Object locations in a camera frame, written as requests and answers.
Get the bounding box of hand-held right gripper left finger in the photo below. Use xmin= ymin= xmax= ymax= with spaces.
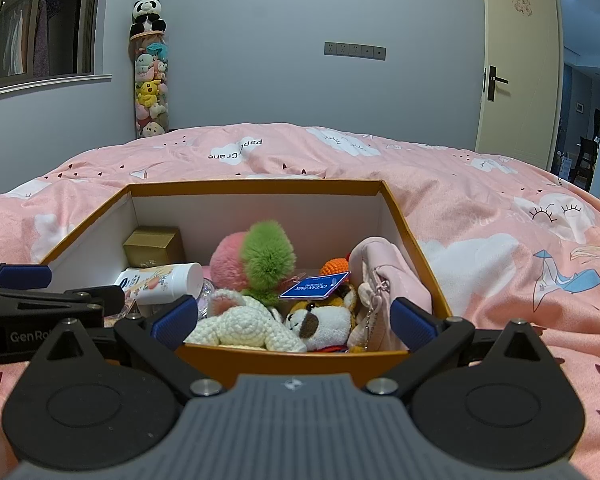
xmin=30 ymin=294 xmax=226 ymax=397

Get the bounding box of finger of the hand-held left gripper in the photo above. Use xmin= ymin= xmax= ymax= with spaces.
xmin=0 ymin=284 xmax=127 ymax=318
xmin=0 ymin=261 xmax=53 ymax=291

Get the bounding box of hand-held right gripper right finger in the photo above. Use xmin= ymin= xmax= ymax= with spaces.
xmin=365 ymin=296 xmax=564 ymax=396

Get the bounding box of white lotion tube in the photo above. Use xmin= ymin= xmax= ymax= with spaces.
xmin=114 ymin=262 xmax=204 ymax=306

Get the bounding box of clear glass jar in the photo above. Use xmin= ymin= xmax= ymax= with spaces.
xmin=195 ymin=279 xmax=218 ymax=316

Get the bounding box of pink padded pouch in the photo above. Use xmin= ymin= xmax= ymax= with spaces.
xmin=349 ymin=236 xmax=433 ymax=351

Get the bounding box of white crocheted bunny plush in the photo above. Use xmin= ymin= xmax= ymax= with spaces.
xmin=185 ymin=289 xmax=308 ymax=353

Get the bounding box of gold box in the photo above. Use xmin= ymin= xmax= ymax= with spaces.
xmin=122 ymin=226 xmax=186 ymax=268

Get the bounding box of tiger plush toy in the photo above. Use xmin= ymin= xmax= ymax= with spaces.
xmin=284 ymin=282 xmax=361 ymax=353

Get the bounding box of orange crocheted fruit keychain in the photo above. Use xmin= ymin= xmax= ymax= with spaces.
xmin=320 ymin=252 xmax=353 ymax=276

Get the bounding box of blue hang tag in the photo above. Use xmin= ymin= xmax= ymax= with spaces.
xmin=278 ymin=271 xmax=351 ymax=301

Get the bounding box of pink green fuzzy pom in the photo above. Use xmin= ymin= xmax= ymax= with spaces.
xmin=210 ymin=220 xmax=298 ymax=306

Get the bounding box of orange cardboard box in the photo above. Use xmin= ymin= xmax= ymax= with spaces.
xmin=39 ymin=179 xmax=453 ymax=390

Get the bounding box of pink printed blanket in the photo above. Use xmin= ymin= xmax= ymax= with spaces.
xmin=0 ymin=122 xmax=600 ymax=480

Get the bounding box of clear tube of plush toys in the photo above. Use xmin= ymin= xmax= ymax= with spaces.
xmin=129 ymin=30 xmax=171 ymax=139

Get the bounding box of cream door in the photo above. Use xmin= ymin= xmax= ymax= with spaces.
xmin=475 ymin=0 xmax=563 ymax=173

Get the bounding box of dark chair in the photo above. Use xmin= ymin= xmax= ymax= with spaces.
xmin=567 ymin=135 xmax=598 ymax=186

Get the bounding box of window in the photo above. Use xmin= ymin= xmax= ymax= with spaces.
xmin=0 ymin=0 xmax=113 ymax=106

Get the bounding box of panda plush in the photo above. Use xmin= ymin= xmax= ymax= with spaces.
xmin=130 ymin=0 xmax=167 ymax=36

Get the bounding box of black door handle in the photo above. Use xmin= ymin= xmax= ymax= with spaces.
xmin=482 ymin=65 xmax=510 ymax=102

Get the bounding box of wall socket strip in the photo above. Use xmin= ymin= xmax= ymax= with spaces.
xmin=324 ymin=41 xmax=387 ymax=61

